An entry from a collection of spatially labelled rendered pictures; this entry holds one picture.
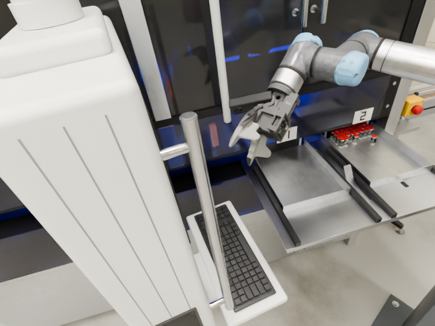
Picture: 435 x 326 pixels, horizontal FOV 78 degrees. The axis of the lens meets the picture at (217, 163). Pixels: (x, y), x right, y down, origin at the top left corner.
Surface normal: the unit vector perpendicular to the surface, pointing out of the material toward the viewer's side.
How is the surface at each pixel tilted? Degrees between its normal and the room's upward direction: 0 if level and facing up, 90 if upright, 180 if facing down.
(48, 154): 90
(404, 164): 0
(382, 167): 0
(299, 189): 0
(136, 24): 90
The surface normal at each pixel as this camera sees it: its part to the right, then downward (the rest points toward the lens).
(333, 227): -0.12, -0.77
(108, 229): 0.36, 0.56
